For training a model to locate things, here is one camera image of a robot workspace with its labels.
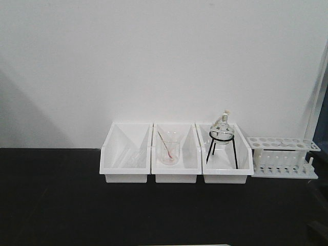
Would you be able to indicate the clear glass beaker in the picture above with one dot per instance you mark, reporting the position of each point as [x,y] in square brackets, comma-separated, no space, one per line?
[170,147]

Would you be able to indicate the red-tipped glass stirring rod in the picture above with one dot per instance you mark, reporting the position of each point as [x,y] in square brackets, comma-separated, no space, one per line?
[168,152]

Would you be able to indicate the middle white storage bin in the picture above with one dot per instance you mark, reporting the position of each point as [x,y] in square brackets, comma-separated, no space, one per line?
[189,165]

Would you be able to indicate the white storage bin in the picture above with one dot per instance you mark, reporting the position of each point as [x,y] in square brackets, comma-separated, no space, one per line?
[122,136]
[221,166]
[189,165]

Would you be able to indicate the clear glass tubes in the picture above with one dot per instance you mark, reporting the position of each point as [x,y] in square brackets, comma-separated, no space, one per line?
[130,158]

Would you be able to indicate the left white storage bin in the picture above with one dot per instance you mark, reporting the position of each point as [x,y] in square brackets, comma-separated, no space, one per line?
[122,136]

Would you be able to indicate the glass alcohol lamp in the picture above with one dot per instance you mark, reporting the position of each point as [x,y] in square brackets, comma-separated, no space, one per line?
[221,131]

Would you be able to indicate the right white storage bin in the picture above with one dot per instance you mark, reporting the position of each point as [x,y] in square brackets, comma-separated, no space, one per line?
[221,166]

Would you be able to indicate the white test tube rack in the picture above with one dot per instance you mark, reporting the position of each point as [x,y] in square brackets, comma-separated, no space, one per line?
[276,157]

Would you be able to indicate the black wire tripod stand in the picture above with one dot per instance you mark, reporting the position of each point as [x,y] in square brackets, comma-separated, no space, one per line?
[234,153]

